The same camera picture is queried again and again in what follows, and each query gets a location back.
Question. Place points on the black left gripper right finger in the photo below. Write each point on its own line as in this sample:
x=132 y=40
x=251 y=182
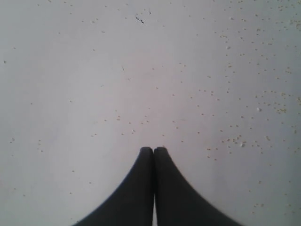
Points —
x=177 y=202

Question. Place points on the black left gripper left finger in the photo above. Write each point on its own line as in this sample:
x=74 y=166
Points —
x=132 y=203

